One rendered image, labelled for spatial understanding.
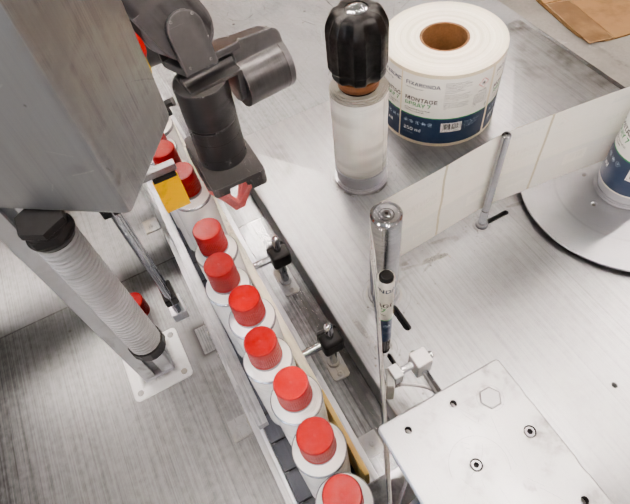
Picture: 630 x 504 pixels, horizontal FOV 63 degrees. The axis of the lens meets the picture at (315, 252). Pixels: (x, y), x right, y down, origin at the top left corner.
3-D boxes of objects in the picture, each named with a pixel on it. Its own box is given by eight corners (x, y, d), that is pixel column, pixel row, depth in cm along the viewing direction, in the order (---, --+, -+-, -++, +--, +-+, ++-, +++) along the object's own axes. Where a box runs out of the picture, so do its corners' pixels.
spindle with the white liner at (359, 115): (398, 181, 86) (407, 12, 62) (351, 203, 85) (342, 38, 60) (370, 148, 91) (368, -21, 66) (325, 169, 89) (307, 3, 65)
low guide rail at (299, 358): (330, 407, 65) (329, 402, 63) (321, 412, 64) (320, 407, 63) (110, 11, 122) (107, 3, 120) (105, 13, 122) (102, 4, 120)
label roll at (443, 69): (430, 59, 103) (437, -12, 91) (515, 104, 94) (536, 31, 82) (358, 110, 97) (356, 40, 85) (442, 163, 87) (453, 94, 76)
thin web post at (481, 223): (490, 226, 79) (518, 135, 64) (480, 232, 79) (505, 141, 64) (482, 218, 80) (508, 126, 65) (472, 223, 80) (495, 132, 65)
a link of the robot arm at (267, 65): (137, 13, 53) (160, 17, 46) (234, -28, 56) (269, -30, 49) (188, 121, 60) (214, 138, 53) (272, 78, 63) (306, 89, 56)
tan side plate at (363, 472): (371, 489, 59) (370, 472, 52) (365, 492, 59) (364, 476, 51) (329, 412, 64) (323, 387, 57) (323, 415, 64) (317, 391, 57)
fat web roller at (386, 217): (406, 299, 74) (414, 218, 58) (378, 313, 73) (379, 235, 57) (388, 275, 76) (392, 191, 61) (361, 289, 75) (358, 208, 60)
